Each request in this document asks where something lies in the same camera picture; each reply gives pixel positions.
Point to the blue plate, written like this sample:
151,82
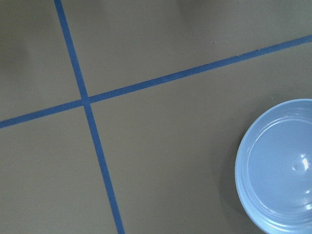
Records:
273,169

